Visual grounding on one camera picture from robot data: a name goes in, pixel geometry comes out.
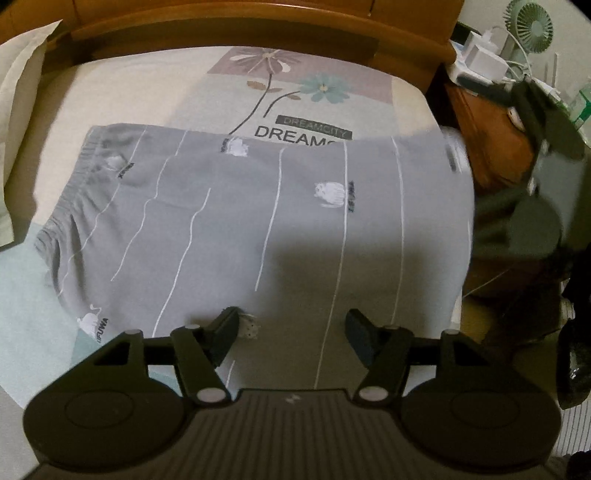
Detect grey patterned pyjama trousers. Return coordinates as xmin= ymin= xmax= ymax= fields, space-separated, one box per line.
xmin=36 ymin=124 xmax=474 ymax=392

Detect green glass bottle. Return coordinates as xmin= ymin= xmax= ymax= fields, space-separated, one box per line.
xmin=563 ymin=78 xmax=591 ymax=131

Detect white charger block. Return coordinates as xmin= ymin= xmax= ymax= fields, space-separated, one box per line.
xmin=452 ymin=30 xmax=509 ymax=84

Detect green desk fan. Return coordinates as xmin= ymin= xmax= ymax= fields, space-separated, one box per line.
xmin=501 ymin=0 xmax=554 ymax=62

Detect wooden headboard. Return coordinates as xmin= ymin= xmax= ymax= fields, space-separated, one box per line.
xmin=1 ymin=0 xmax=464 ymax=90

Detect checked patchwork bed sheet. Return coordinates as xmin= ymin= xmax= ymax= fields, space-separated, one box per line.
xmin=1 ymin=47 xmax=440 ymax=479

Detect checked pastel pillow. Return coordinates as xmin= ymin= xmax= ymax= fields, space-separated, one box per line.
xmin=0 ymin=20 xmax=61 ymax=247

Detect white charging cables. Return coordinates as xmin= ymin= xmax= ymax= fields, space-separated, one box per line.
xmin=479 ymin=25 xmax=562 ymax=93

